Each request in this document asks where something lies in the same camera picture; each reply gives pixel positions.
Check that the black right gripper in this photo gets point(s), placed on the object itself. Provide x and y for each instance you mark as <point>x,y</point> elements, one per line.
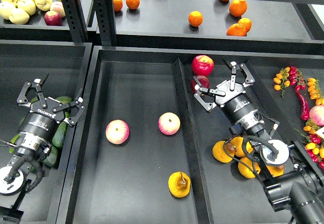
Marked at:
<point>232,99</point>

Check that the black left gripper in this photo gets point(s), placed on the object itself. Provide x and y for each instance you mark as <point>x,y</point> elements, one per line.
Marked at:
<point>39,126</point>

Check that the dark green avocado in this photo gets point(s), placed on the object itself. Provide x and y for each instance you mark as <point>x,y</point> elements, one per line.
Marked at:
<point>52,159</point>

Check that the yellow pear with stem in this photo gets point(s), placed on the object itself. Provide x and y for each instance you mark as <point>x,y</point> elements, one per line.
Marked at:
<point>179,184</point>

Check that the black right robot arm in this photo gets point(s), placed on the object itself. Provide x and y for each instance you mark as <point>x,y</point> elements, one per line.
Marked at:
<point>287,174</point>

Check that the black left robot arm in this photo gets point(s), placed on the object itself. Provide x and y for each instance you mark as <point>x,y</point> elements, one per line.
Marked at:
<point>22,174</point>

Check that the green avocado top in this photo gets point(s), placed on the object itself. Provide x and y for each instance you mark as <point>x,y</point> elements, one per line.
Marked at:
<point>33,100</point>

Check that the green avocado lower left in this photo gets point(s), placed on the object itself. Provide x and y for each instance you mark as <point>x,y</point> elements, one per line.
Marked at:
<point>13,141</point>

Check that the yellow pear left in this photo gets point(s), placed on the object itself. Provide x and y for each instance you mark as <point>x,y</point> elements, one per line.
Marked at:
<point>219,153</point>

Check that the dark red apple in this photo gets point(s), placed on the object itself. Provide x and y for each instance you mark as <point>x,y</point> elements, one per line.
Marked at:
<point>202,79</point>

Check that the bright red apple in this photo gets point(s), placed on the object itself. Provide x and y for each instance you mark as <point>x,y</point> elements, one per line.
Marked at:
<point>202,65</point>

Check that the black left tray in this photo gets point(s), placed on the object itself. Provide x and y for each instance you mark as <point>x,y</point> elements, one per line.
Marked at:
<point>64,65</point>

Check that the black tray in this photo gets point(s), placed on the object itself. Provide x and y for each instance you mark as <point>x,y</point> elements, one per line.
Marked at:
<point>128,182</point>
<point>64,65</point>

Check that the orange cherry tomato vine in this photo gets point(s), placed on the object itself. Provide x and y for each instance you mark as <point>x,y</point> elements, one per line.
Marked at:
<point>282,81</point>

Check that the orange front right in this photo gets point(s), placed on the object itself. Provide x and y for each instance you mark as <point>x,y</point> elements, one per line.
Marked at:
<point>236,29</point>

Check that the pink apple centre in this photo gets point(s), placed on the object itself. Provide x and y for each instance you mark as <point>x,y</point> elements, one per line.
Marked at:
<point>169,123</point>

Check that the pink apple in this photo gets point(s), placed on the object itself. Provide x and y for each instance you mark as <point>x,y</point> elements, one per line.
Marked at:
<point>169,123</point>
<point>117,131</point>

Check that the orange mid right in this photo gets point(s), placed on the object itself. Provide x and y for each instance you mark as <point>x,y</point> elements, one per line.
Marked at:
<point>246,22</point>

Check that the pink apple left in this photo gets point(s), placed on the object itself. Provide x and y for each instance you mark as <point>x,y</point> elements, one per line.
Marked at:
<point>117,131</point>

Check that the red chili pepper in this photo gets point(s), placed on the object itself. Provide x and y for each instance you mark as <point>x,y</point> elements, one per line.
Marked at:
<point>304,105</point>

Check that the orange on shelf centre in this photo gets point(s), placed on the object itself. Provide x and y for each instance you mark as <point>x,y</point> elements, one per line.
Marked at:
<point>195,18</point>

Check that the large orange upper right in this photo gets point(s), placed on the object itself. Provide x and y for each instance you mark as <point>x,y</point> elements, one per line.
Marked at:
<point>238,7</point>

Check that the pink peach right edge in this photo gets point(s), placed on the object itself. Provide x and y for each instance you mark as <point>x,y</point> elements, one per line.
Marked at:
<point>316,114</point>

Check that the red apple on shelf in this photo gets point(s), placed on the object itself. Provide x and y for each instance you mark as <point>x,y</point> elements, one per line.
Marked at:
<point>52,18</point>

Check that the yellow green apple front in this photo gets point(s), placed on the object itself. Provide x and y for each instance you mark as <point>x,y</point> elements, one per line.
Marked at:
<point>18,16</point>

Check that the black centre tray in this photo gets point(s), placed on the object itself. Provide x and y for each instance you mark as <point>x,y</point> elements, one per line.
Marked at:
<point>128,182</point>

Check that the orange upper left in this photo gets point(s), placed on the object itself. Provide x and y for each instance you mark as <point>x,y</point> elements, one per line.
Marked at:
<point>133,4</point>

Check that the black shelf post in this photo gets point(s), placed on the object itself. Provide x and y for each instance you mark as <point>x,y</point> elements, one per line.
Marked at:
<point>76,21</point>

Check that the orange behind post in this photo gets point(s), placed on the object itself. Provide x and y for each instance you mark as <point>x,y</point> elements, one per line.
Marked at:
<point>117,5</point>

